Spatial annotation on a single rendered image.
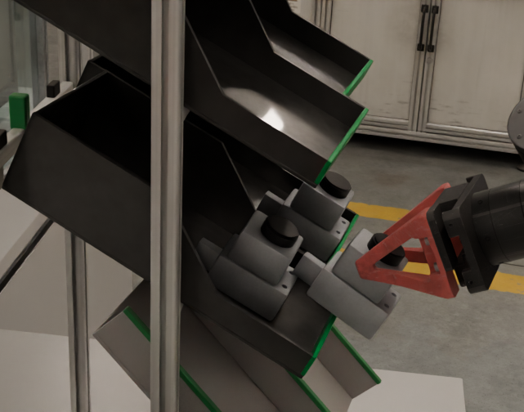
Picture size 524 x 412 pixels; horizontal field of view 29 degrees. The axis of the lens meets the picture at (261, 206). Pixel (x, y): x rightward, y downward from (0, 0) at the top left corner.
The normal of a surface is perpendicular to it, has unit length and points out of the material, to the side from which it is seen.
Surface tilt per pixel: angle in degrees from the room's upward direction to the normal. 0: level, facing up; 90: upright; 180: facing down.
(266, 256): 91
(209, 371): 45
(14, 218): 0
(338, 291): 86
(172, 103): 90
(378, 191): 0
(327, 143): 25
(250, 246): 91
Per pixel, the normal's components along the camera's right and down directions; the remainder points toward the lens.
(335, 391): 0.71, -0.54
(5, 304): 0.99, 0.09
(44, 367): 0.04, -0.91
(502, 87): -0.25, 0.38
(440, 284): -0.65, 0.36
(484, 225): -0.48, -0.08
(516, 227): -0.40, 0.17
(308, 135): 0.44, -0.77
